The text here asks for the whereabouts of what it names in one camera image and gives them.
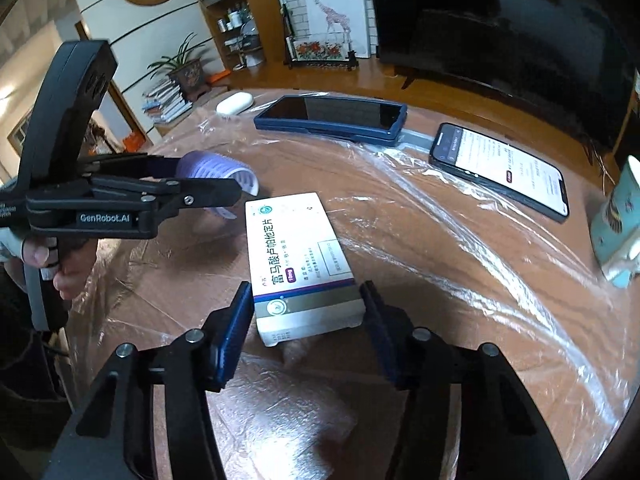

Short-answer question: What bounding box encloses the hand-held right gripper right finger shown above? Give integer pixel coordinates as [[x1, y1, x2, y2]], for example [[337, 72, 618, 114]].
[[359, 280, 571, 480]]

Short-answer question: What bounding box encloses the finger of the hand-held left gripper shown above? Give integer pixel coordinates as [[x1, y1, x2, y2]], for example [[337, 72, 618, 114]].
[[90, 174, 247, 212], [75, 152, 184, 182]]

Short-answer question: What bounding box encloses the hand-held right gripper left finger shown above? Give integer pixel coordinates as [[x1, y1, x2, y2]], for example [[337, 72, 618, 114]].
[[42, 281, 256, 480]]

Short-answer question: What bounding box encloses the purple hair roller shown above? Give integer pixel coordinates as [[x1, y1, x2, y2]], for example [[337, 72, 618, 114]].
[[172, 152, 261, 221]]

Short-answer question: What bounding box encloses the white medicine box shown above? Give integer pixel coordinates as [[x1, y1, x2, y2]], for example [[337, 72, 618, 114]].
[[244, 192, 366, 348]]

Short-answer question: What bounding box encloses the person's left hand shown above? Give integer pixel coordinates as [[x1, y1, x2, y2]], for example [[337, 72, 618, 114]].
[[22, 237, 99, 302]]

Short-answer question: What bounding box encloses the stack of books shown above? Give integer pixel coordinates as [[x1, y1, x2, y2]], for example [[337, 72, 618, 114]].
[[141, 80, 194, 125]]

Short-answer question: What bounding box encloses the white earbuds case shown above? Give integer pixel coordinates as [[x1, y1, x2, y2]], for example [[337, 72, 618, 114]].
[[215, 91, 254, 116]]

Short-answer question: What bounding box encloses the potted plant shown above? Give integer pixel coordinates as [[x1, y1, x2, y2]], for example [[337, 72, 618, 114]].
[[147, 32, 211, 98]]

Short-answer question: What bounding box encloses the phone in blue case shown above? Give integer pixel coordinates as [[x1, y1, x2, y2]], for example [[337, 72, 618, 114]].
[[253, 95, 408, 147]]

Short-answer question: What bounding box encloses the red floral picture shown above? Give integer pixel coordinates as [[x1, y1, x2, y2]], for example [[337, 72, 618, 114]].
[[284, 35, 360, 70]]

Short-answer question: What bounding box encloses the wooden display cabinet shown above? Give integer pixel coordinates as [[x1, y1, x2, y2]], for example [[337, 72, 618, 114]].
[[182, 0, 288, 73]]

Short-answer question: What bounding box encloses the black smartphone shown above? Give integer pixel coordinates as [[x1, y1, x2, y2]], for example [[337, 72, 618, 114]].
[[428, 122, 571, 223]]

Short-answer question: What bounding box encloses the giraffe picture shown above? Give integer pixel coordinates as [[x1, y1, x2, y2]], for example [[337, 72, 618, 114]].
[[304, 0, 373, 58]]

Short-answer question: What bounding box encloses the teal patterned mug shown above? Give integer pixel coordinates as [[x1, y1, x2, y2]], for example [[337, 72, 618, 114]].
[[589, 155, 640, 290]]

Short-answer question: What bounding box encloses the black television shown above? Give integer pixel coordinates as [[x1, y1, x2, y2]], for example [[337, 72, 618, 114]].
[[365, 0, 637, 151]]

